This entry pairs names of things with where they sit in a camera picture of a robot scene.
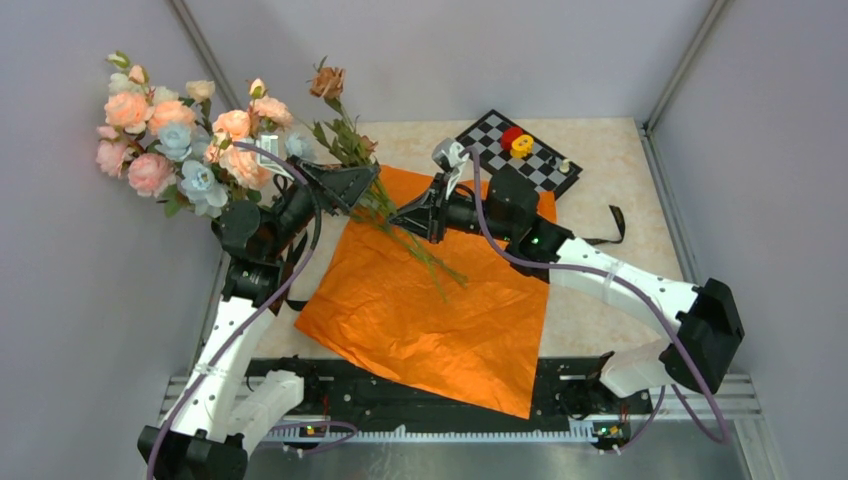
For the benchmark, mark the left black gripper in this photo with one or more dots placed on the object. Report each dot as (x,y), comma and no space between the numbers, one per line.
(341,187)

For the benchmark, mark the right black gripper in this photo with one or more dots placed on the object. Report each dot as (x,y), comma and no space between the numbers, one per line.
(429,212)

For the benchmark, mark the peach flower stem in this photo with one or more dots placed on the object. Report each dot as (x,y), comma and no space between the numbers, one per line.
(263,113)
(239,166)
(135,106)

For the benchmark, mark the blue flower stem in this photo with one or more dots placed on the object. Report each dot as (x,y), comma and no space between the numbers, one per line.
(196,186)

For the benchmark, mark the orange wrapping paper sheet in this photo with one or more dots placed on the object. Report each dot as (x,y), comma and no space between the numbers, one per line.
(469,330)

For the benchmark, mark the orange paper flower bouquet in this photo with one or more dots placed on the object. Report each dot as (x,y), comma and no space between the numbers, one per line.
(424,255)

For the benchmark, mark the brown flower stem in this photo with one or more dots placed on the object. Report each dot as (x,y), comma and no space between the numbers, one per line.
(342,139)

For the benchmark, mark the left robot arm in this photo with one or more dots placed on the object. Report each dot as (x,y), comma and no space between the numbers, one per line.
(207,433)

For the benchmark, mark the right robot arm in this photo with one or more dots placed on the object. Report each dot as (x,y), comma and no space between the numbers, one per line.
(699,325)

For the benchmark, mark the black white chessboard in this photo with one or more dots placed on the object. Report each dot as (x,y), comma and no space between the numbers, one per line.
(484,135)

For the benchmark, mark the red round toy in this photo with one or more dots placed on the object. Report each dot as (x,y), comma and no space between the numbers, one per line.
(509,136)

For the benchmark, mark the pink and white flower stems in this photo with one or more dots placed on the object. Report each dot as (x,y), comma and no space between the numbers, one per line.
(129,157)

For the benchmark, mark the yellow ring toy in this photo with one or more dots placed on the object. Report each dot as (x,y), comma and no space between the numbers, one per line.
(522,146)

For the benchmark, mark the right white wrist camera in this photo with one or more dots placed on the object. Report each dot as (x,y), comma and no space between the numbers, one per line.
(450,156)

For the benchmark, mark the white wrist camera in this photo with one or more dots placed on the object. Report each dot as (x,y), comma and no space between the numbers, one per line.
(269,144)
(450,156)

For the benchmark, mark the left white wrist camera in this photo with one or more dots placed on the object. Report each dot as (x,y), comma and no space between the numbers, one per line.
(269,144)

